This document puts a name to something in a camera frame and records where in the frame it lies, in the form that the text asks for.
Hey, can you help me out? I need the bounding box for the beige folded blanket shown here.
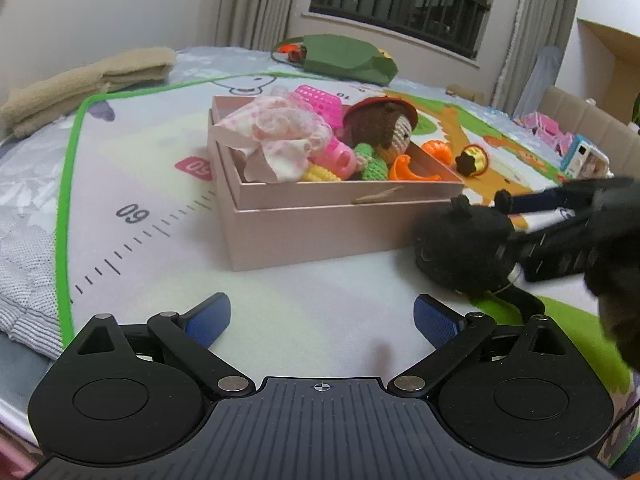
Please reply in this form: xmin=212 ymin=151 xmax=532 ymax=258
xmin=0 ymin=47 xmax=177 ymax=140

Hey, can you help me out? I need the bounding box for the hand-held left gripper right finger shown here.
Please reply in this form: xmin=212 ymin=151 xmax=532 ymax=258
xmin=387 ymin=294 xmax=576 ymax=401

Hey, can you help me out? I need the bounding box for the beige curtain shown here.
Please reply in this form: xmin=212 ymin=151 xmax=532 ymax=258
xmin=492 ymin=0 xmax=586 ymax=111
xmin=212 ymin=0 xmax=306 ymax=52

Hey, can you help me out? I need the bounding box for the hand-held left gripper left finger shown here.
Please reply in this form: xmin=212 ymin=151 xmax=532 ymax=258
xmin=72 ymin=292 xmax=256 ymax=401

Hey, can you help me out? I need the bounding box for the green cloth bag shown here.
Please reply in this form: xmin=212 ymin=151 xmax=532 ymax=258
xmin=270 ymin=34 xmax=397 ymax=87

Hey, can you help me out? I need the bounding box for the white and blue toy box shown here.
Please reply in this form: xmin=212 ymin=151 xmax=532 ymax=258
xmin=560 ymin=134 xmax=612 ymax=179

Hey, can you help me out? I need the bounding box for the pink cardboard box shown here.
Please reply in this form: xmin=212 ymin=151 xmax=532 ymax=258
xmin=207 ymin=94 xmax=467 ymax=272

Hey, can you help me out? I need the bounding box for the brown cardboard box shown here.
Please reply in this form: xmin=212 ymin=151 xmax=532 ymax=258
xmin=575 ymin=17 xmax=640 ymax=128

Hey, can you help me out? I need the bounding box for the small tan cardboard piece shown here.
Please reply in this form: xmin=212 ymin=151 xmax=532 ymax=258
xmin=446 ymin=83 xmax=488 ymax=107

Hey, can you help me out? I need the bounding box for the window with black railing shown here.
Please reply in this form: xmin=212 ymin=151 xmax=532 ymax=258
xmin=309 ymin=0 xmax=493 ymax=59

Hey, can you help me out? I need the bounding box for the beige padded headboard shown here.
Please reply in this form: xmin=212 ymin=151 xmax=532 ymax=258
xmin=537 ymin=85 xmax=640 ymax=178

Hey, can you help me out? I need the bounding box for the brown and yellow toy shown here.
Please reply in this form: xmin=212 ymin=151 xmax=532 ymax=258
xmin=453 ymin=143 xmax=491 ymax=178

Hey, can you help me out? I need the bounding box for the black plush toy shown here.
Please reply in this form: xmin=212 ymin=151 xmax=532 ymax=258
xmin=414 ymin=189 xmax=547 ymax=322

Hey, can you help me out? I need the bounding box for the yellow toy corn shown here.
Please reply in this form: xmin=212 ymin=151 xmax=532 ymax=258
xmin=301 ymin=164 xmax=342 ymax=183

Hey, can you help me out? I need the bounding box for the pink-dressed baby doll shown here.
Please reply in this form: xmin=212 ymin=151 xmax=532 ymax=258
xmin=214 ymin=94 xmax=335 ymax=184

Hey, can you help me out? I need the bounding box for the orange toy peel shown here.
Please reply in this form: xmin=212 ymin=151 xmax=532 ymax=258
xmin=388 ymin=154 xmax=443 ymax=182

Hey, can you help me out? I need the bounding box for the crochet doll with green outfit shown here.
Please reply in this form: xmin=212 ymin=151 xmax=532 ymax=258
xmin=341 ymin=96 xmax=419 ymax=182

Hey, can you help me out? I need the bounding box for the printed play mat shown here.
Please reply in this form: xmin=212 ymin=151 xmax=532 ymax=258
xmin=55 ymin=71 xmax=640 ymax=466

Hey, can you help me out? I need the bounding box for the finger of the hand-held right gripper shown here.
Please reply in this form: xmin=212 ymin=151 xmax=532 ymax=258
xmin=496 ymin=215 xmax=603 ymax=283
xmin=509 ymin=176 xmax=636 ymax=214

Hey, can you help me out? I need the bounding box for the hot pink plastic toy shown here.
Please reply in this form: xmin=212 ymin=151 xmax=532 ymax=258
xmin=311 ymin=139 xmax=358 ymax=179

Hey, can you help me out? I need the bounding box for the pink plastic toy basket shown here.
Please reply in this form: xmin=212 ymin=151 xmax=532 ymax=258
xmin=294 ymin=85 xmax=344 ymax=129

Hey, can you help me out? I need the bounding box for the person's right hand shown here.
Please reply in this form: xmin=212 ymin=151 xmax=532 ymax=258
xmin=597 ymin=287 xmax=640 ymax=372

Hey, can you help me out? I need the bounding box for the small orange toy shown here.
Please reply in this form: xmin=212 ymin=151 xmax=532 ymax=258
xmin=276 ymin=43 xmax=307 ymax=63

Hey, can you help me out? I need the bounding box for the light blue mesh cover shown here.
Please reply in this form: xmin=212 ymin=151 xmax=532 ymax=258
xmin=521 ymin=45 xmax=564 ymax=117

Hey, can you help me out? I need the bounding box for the orange toy tangerine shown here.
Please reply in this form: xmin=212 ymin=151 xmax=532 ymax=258
xmin=421 ymin=140 xmax=454 ymax=163

